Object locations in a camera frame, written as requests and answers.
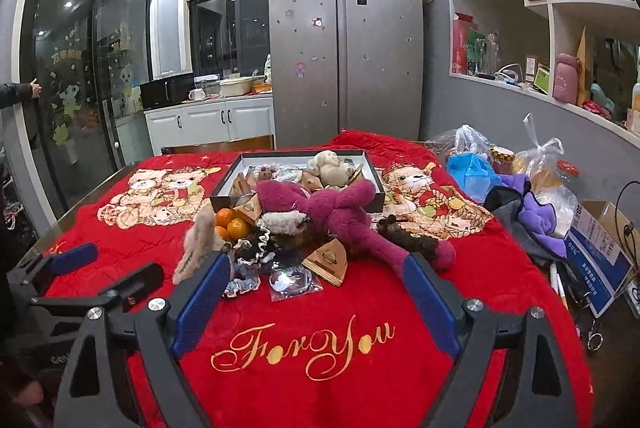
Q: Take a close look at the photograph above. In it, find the white pen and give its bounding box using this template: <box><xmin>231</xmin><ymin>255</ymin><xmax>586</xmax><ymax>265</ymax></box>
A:
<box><xmin>549</xmin><ymin>262</ymin><xmax>570</xmax><ymax>311</ymax></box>

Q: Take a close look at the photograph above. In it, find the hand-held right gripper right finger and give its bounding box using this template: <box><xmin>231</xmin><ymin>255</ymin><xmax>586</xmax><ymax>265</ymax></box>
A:
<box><xmin>402</xmin><ymin>252</ymin><xmax>580</xmax><ymax>428</ymax></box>

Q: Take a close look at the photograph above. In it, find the red printed blanket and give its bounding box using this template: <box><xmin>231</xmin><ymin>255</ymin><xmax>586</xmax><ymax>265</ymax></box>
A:
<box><xmin>27</xmin><ymin>130</ymin><xmax>596</xmax><ymax>428</ymax></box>

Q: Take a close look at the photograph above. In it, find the grey cloth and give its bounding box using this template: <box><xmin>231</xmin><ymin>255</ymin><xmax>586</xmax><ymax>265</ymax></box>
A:
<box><xmin>484</xmin><ymin>185</ymin><xmax>531</xmax><ymax>226</ymax></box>

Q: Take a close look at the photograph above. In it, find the black scrunchie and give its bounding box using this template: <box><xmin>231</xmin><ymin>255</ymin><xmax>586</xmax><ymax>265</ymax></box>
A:
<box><xmin>234</xmin><ymin>228</ymin><xmax>275</xmax><ymax>266</ymax></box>

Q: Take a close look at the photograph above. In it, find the blue plastic bag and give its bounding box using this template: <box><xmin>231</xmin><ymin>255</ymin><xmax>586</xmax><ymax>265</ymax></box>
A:
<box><xmin>446</xmin><ymin>153</ymin><xmax>503</xmax><ymax>205</ymax></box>

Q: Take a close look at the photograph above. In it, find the glass sliding door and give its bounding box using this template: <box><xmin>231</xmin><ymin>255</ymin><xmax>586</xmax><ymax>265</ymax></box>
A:
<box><xmin>17</xmin><ymin>0</ymin><xmax>153</xmax><ymax>219</ymax></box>

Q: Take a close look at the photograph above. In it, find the light blue scrunchie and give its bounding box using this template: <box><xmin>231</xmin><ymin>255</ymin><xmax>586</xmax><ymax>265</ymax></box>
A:
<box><xmin>222</xmin><ymin>258</ymin><xmax>262</xmax><ymax>299</ymax></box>

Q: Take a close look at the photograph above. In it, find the magenta plush toy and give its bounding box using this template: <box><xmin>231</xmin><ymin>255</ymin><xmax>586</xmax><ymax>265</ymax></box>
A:
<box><xmin>255</xmin><ymin>179</ymin><xmax>457</xmax><ymax>281</ymax></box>

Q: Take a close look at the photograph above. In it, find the cream plastic basin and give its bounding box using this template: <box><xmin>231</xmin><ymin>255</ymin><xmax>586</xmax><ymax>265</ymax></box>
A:
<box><xmin>219</xmin><ymin>76</ymin><xmax>253</xmax><ymax>97</ymax></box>

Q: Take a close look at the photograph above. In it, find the dark brown plush stick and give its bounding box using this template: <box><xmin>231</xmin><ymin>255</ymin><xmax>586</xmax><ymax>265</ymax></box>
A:
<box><xmin>376</xmin><ymin>214</ymin><xmax>443</xmax><ymax>259</ymax></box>

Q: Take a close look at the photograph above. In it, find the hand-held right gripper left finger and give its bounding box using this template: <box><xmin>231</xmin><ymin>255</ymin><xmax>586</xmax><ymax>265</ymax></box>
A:
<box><xmin>52</xmin><ymin>250</ymin><xmax>233</xmax><ymax>428</ymax></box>

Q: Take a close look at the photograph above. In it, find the black microwave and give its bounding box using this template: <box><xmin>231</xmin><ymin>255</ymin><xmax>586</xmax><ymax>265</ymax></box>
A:
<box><xmin>139</xmin><ymin>72</ymin><xmax>196</xmax><ymax>110</ymax></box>

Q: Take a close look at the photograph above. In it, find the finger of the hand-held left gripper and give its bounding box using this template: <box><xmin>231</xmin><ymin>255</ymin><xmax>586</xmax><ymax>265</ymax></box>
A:
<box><xmin>7</xmin><ymin>242</ymin><xmax>100</xmax><ymax>296</ymax></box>
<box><xmin>27</xmin><ymin>262</ymin><xmax>166</xmax><ymax>316</ymax></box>

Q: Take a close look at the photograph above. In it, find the green framed card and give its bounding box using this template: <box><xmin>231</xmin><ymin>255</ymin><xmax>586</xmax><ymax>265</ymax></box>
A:
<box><xmin>532</xmin><ymin>65</ymin><xmax>553</xmax><ymax>94</ymax></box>

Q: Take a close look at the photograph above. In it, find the glass jar with checkered lid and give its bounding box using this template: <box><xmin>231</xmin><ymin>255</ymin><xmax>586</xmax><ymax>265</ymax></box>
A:
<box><xmin>489</xmin><ymin>147</ymin><xmax>517</xmax><ymax>176</ymax></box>

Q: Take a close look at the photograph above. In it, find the glass jar with red lid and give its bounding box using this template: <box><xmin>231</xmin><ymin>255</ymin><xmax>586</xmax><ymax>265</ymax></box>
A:
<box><xmin>556</xmin><ymin>159</ymin><xmax>581</xmax><ymax>181</ymax></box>

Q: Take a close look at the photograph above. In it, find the black cable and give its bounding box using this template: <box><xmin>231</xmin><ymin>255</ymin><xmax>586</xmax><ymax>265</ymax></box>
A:
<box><xmin>614</xmin><ymin>180</ymin><xmax>640</xmax><ymax>253</ymax></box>

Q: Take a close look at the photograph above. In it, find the white and blue cardboard box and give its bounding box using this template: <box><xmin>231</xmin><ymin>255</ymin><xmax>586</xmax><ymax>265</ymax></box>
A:
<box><xmin>564</xmin><ymin>200</ymin><xmax>640</xmax><ymax>319</ymax></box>

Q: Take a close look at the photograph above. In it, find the white furry hair band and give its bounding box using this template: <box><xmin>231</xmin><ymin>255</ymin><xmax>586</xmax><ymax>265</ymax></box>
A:
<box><xmin>259</xmin><ymin>209</ymin><xmax>307</xmax><ymax>236</ymax></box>

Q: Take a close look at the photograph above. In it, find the red gift box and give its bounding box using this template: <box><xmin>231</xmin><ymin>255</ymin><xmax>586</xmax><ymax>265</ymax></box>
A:
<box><xmin>451</xmin><ymin>12</ymin><xmax>476</xmax><ymax>76</ymax></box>

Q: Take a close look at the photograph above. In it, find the pink bottle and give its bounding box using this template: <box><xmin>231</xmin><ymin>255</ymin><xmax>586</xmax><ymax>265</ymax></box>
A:
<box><xmin>552</xmin><ymin>52</ymin><xmax>581</xmax><ymax>103</ymax></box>

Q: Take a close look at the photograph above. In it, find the white kitchen cabinet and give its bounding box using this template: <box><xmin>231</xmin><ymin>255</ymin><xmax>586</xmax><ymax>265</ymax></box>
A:
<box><xmin>144</xmin><ymin>94</ymin><xmax>276</xmax><ymax>156</ymax></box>

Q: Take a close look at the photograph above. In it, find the brown paper envelope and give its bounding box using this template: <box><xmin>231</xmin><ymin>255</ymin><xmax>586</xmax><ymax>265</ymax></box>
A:
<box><xmin>575</xmin><ymin>26</ymin><xmax>594</xmax><ymax>106</ymax></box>

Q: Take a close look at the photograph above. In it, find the black gift box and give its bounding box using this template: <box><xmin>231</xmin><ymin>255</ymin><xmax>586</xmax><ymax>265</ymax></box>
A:
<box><xmin>210</xmin><ymin>150</ymin><xmax>386</xmax><ymax>215</ymax></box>

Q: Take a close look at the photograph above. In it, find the dark window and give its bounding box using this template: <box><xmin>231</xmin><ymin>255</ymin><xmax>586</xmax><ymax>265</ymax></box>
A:
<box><xmin>187</xmin><ymin>0</ymin><xmax>273</xmax><ymax>78</ymax></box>

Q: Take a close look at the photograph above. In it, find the silver refrigerator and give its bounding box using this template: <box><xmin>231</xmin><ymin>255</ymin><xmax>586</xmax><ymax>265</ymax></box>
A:
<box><xmin>267</xmin><ymin>0</ymin><xmax>426</xmax><ymax>149</ymax></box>

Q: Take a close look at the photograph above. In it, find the clear knotted plastic bag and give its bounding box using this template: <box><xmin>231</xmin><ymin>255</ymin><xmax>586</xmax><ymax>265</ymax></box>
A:
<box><xmin>514</xmin><ymin>113</ymin><xmax>581</xmax><ymax>229</ymax></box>

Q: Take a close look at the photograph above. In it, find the wooden desktop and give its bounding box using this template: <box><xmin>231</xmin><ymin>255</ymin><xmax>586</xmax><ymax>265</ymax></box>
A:
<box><xmin>12</xmin><ymin>160</ymin><xmax>143</xmax><ymax>273</ymax></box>

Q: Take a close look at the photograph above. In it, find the wooden chair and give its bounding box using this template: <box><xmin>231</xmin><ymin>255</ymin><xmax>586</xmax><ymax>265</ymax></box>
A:
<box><xmin>160</xmin><ymin>134</ymin><xmax>276</xmax><ymax>156</ymax></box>

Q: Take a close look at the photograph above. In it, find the clear packet with round disc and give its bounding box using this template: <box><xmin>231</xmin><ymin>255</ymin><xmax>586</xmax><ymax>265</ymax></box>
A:
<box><xmin>269</xmin><ymin>264</ymin><xmax>325</xmax><ymax>303</ymax></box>

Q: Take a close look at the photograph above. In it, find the person's left hand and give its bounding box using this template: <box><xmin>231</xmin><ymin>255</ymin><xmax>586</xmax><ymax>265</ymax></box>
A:
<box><xmin>0</xmin><ymin>370</ymin><xmax>47</xmax><ymax>416</ymax></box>

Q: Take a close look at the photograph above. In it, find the purple cloth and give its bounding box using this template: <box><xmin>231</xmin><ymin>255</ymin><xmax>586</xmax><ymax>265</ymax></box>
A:
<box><xmin>500</xmin><ymin>173</ymin><xmax>558</xmax><ymax>239</ymax></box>

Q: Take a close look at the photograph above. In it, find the cream plush bear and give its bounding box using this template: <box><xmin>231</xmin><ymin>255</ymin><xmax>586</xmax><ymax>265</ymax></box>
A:
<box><xmin>306</xmin><ymin>150</ymin><xmax>352</xmax><ymax>189</ymax></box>

